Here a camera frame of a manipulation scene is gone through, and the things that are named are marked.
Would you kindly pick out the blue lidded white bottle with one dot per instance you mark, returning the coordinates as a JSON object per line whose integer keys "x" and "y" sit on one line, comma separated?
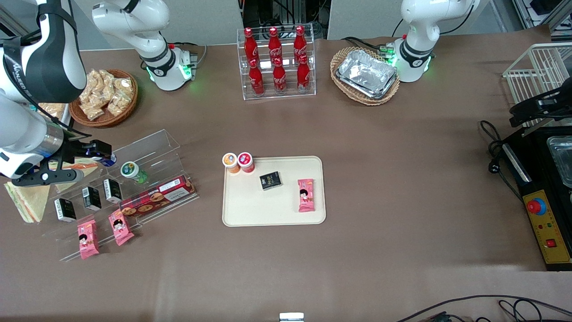
{"x": 110, "y": 160}

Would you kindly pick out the red emergency stop button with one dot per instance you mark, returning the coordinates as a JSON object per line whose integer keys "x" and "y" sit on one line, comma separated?
{"x": 536, "y": 206}

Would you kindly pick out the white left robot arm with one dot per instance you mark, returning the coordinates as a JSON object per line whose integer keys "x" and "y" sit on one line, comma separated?
{"x": 422, "y": 27}

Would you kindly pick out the triangle sandwich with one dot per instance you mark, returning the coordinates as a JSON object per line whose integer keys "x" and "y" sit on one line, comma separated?
{"x": 31, "y": 205}
{"x": 89, "y": 171}

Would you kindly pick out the red plaid cookie box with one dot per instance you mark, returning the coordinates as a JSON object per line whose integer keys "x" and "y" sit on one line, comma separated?
{"x": 156, "y": 197}

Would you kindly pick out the orange lidded snack cup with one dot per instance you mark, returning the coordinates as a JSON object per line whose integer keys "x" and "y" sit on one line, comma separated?
{"x": 230, "y": 160}

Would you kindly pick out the light oval wicker basket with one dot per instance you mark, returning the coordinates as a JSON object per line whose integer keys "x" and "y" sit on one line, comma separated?
{"x": 344, "y": 91}

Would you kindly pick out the aluminium foil tray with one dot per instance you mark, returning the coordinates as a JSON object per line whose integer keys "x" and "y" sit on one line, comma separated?
{"x": 366, "y": 71}

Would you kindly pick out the beige plastic tray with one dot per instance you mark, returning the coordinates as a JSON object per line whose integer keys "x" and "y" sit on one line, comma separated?
{"x": 272, "y": 210}

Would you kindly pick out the small white device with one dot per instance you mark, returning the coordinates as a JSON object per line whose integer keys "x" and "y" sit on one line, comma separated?
{"x": 291, "y": 317}

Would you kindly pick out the green lidded bottle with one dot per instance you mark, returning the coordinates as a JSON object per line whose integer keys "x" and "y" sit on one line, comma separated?
{"x": 131, "y": 170}

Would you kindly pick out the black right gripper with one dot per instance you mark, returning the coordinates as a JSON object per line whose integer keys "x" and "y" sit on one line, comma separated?
{"x": 75, "y": 148}

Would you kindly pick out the black snack packet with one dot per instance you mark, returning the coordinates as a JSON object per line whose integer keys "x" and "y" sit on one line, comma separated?
{"x": 271, "y": 180}
{"x": 112, "y": 191}
{"x": 91, "y": 198}
{"x": 65, "y": 210}

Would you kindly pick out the red lidded snack cup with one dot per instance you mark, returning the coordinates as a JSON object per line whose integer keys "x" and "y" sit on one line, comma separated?
{"x": 245, "y": 159}

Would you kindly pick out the black sealing machine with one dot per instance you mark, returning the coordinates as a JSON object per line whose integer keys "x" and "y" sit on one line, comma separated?
{"x": 536, "y": 152}

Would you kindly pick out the red cola bottle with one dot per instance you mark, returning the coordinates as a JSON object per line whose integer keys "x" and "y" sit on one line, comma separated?
{"x": 256, "y": 80}
{"x": 250, "y": 44}
{"x": 279, "y": 78}
{"x": 300, "y": 42}
{"x": 303, "y": 76}
{"x": 275, "y": 44}

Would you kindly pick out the clear metal-rimmed container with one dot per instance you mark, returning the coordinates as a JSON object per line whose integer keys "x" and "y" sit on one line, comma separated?
{"x": 563, "y": 156}

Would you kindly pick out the clear acrylic bottle rack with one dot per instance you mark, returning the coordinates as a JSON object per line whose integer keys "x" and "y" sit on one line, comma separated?
{"x": 277, "y": 96}

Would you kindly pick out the clear bag of crackers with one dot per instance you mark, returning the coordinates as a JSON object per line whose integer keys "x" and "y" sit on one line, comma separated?
{"x": 93, "y": 111}
{"x": 94, "y": 82}
{"x": 108, "y": 79}
{"x": 125, "y": 86}
{"x": 118, "y": 103}

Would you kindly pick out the brown round wicker basket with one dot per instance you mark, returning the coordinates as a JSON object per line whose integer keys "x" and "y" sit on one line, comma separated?
{"x": 107, "y": 120}

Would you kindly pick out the clear acrylic stepped stand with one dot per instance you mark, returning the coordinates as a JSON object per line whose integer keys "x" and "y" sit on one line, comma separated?
{"x": 152, "y": 147}

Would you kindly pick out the black machine lever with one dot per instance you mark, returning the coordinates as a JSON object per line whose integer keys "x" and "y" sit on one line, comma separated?
{"x": 536, "y": 107}

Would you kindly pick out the pink wafer packet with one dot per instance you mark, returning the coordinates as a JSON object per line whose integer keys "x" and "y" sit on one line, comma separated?
{"x": 306, "y": 197}
{"x": 88, "y": 239}
{"x": 120, "y": 227}

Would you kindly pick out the beige rice cracker pack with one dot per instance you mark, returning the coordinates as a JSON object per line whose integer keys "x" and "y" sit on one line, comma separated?
{"x": 51, "y": 109}

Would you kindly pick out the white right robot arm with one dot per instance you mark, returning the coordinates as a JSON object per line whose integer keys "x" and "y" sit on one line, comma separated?
{"x": 134, "y": 20}

